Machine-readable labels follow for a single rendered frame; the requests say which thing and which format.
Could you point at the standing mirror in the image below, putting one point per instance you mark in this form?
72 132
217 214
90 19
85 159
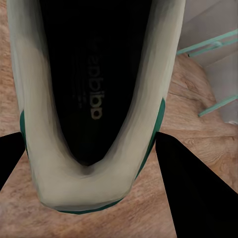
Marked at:
216 44

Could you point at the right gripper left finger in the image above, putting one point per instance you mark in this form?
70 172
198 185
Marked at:
12 147

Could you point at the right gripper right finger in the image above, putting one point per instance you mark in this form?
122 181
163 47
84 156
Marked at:
201 203

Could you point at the gym shoe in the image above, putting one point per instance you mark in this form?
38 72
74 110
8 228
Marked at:
91 78

